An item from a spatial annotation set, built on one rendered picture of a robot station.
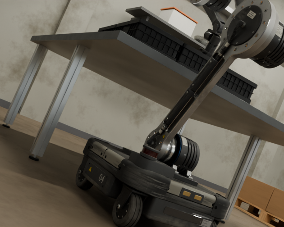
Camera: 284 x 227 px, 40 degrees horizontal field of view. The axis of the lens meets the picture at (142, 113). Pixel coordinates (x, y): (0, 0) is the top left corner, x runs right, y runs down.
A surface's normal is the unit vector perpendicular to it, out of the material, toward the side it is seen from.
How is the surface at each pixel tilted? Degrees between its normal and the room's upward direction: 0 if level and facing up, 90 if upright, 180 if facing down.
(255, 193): 90
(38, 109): 90
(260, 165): 90
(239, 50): 90
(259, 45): 125
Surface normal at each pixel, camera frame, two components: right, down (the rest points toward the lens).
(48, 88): 0.46, 0.16
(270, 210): -0.80, -0.36
